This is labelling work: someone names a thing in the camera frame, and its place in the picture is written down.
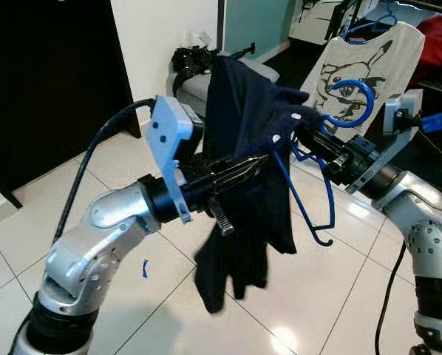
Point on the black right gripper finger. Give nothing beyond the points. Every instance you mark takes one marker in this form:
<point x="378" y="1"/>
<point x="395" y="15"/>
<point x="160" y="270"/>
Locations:
<point x="313" y="146"/>
<point x="317" y="133"/>

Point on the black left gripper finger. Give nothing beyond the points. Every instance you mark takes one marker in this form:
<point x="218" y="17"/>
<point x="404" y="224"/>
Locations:
<point x="243" y="166"/>
<point x="242" y="179"/>

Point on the navy blue polo shirt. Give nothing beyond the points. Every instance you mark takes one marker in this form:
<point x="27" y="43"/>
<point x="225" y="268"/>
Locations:
<point x="243" y="111"/>

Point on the blue plastic clothes hanger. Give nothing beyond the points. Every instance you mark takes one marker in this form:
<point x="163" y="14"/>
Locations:
<point x="372" y="103"/>
<point x="369" y="24"/>

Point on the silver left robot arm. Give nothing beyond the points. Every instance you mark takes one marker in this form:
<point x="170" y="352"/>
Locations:
<point x="95" y="229"/>

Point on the grey cushioned ottoman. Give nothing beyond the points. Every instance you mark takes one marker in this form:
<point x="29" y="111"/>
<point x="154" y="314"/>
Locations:
<point x="264" y="70"/>

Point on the blue tape scrap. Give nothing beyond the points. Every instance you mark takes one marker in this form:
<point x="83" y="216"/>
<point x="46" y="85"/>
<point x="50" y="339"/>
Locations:
<point x="145" y="268"/>

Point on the white shelf unit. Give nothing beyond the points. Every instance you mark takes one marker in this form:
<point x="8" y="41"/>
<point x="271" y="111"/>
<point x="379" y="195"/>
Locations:
<point x="306" y="29"/>

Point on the white Pikachu print T-shirt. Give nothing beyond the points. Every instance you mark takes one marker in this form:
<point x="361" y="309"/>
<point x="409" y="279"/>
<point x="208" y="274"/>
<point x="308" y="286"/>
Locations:
<point x="398" y="59"/>

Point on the black telescopic stick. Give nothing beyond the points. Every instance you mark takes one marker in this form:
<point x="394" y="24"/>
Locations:
<point x="239" y="52"/>

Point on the clear plastic bag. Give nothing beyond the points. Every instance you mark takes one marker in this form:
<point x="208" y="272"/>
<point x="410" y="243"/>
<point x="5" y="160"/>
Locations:
<point x="197" y="41"/>

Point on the black metal clothes rack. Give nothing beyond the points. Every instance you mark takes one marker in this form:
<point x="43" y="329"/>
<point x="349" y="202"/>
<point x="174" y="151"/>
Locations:
<point x="435" y="7"/>

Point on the black door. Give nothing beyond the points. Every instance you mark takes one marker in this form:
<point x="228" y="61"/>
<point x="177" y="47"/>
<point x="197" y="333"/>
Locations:
<point x="51" y="89"/>

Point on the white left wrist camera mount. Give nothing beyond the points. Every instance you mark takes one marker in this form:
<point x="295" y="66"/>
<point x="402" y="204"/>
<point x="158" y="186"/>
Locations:
<point x="169" y="129"/>

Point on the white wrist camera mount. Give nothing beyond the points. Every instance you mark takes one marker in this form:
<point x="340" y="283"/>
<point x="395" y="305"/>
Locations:
<point x="402" y="111"/>
<point x="169" y="129"/>

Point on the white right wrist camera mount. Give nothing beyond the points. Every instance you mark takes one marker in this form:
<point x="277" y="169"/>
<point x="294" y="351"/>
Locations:
<point x="402" y="111"/>

